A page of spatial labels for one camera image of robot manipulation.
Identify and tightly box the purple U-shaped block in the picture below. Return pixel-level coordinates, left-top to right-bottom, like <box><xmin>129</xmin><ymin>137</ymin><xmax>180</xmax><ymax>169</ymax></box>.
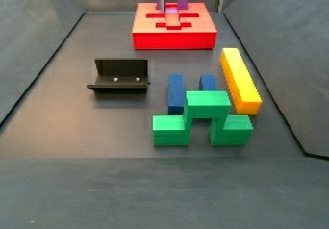
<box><xmin>166</xmin><ymin>0</ymin><xmax>188</xmax><ymax>13</ymax></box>

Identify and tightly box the black angled fixture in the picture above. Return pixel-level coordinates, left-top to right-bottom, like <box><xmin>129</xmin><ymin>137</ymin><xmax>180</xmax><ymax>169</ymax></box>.
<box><xmin>85</xmin><ymin>58</ymin><xmax>148</xmax><ymax>91</ymax></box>

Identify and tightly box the blue U-shaped block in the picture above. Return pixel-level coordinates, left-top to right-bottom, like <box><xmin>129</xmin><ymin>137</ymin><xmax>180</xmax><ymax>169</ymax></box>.
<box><xmin>167</xmin><ymin>74</ymin><xmax>218</xmax><ymax>115</ymax></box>

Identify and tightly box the green arch block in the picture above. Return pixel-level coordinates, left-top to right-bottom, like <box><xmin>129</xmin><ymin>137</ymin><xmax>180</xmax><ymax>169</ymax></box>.
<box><xmin>151</xmin><ymin>90</ymin><xmax>253</xmax><ymax>146</ymax></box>

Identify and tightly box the red slotted base block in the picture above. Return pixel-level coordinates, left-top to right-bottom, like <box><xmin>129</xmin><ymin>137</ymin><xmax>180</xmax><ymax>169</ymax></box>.
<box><xmin>131</xmin><ymin>2</ymin><xmax>216</xmax><ymax>50</ymax></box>

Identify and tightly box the yellow long bar block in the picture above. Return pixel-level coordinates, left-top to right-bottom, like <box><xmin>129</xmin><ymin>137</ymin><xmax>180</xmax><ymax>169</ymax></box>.
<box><xmin>219</xmin><ymin>48</ymin><xmax>262</xmax><ymax>115</ymax></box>

